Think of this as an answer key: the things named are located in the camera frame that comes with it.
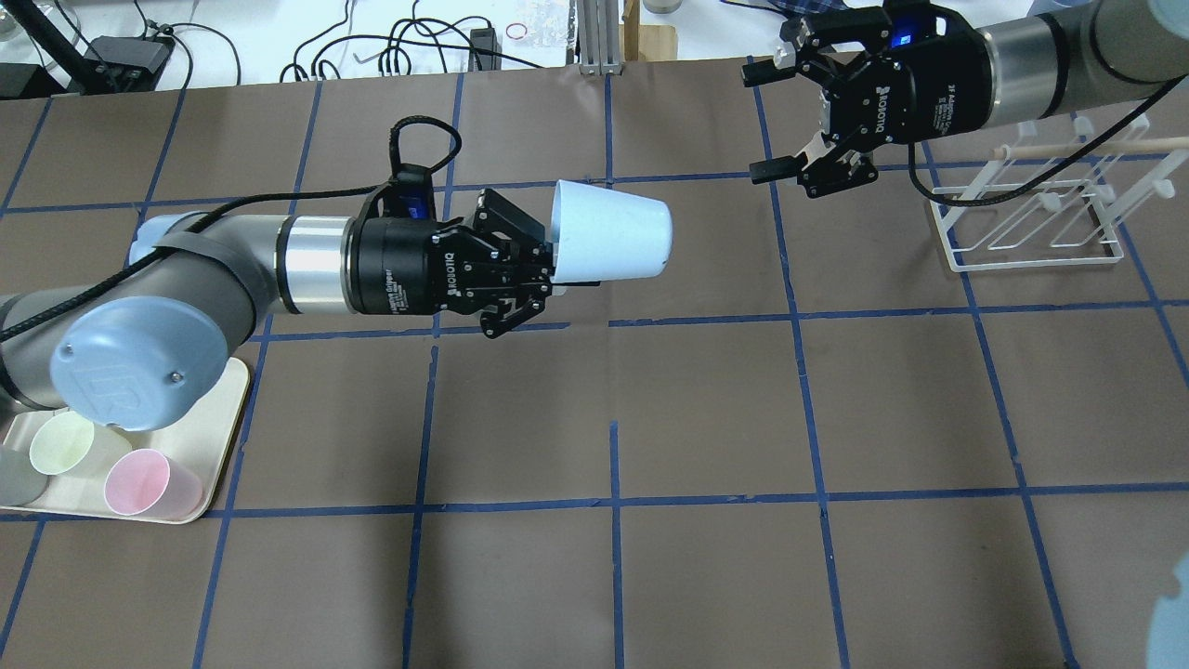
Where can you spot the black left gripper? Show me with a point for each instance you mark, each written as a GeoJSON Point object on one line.
{"type": "Point", "coordinates": [398, 270]}

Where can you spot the light blue cup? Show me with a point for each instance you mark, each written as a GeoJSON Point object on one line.
{"type": "Point", "coordinates": [606, 235]}

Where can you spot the pink plastic cup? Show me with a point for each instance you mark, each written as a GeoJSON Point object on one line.
{"type": "Point", "coordinates": [146, 484]}

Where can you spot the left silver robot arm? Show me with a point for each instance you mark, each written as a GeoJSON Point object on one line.
{"type": "Point", "coordinates": [141, 355]}

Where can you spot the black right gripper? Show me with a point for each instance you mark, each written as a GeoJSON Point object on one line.
{"type": "Point", "coordinates": [934, 88]}

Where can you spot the white wire cup rack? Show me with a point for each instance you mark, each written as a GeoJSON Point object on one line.
{"type": "Point", "coordinates": [1069, 219]}

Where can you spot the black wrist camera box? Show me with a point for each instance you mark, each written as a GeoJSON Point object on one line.
{"type": "Point", "coordinates": [410, 193]}

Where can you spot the cream white plastic cup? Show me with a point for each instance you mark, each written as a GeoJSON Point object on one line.
{"type": "Point", "coordinates": [70, 445]}

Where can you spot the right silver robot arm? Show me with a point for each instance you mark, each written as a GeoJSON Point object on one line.
{"type": "Point", "coordinates": [1073, 59]}

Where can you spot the grey plastic cup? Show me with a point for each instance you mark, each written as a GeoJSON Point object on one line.
{"type": "Point", "coordinates": [21, 483]}

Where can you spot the wooden mug stand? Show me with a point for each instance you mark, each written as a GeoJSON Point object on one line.
{"type": "Point", "coordinates": [646, 42]}

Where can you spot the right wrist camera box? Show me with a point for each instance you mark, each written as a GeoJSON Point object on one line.
{"type": "Point", "coordinates": [914, 22]}

